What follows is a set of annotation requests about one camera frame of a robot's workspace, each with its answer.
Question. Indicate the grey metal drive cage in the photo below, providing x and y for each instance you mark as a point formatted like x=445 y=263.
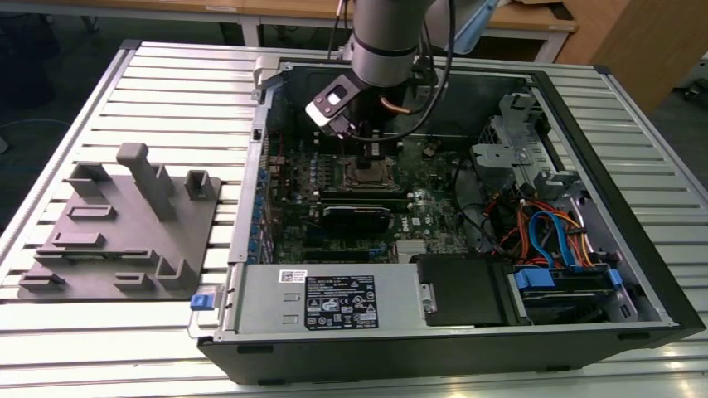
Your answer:
x=497 y=159

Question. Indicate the brown wooden cabinet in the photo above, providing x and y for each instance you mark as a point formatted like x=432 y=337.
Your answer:
x=646 y=45

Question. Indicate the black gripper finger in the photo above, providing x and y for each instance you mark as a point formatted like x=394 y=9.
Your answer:
x=364 y=156
x=378 y=159

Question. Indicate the silver coin battery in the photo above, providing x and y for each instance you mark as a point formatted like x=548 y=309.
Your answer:
x=429 y=151

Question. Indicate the blue plastic latch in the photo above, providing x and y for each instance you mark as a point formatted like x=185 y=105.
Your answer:
x=201 y=302

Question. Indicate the black graphics card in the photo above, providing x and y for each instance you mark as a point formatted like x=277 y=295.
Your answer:
x=353 y=219

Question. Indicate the black plastic shroud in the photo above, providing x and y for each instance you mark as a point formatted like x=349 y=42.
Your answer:
x=464 y=290

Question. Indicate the CPU socket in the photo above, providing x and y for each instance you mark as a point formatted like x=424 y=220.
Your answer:
x=373 y=187

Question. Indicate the grey power supply unit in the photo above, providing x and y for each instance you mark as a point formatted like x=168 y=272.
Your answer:
x=260 y=290

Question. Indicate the hard disk in blue carrier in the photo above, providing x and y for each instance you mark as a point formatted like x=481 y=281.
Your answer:
x=533 y=280

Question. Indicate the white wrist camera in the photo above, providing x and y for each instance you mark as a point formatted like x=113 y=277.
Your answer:
x=332 y=103

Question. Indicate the grey parts rack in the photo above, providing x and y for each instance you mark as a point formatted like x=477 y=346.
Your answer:
x=132 y=248

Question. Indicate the silver finned heat sink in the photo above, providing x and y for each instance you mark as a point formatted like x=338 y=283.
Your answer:
x=412 y=246

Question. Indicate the green motherboard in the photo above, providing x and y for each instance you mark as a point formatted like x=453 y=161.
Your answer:
x=436 y=215

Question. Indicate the black expansion slot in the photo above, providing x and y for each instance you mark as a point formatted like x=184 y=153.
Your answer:
x=342 y=256

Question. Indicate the black PC case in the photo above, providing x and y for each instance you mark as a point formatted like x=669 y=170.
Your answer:
x=386 y=360

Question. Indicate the copper elbow fitting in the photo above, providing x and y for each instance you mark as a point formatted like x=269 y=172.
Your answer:
x=389 y=108

